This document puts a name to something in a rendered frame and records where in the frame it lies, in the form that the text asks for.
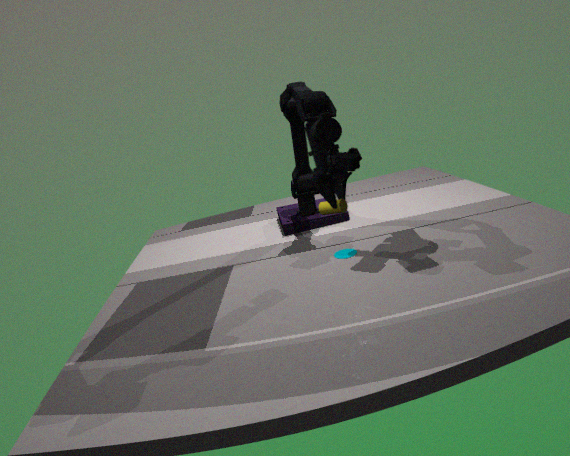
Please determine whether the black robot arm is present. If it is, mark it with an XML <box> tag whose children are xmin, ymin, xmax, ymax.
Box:
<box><xmin>280</xmin><ymin>81</ymin><xmax>362</xmax><ymax>217</ymax></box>

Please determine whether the yellow cylinder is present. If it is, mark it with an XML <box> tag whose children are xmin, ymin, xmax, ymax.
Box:
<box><xmin>319</xmin><ymin>199</ymin><xmax>347</xmax><ymax>215</ymax></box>

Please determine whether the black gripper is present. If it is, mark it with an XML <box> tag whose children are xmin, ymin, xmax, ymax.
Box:
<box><xmin>297</xmin><ymin>143</ymin><xmax>352</xmax><ymax>209</ymax></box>

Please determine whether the cyan circle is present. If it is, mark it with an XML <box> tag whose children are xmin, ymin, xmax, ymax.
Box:
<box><xmin>334</xmin><ymin>249</ymin><xmax>357</xmax><ymax>259</ymax></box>

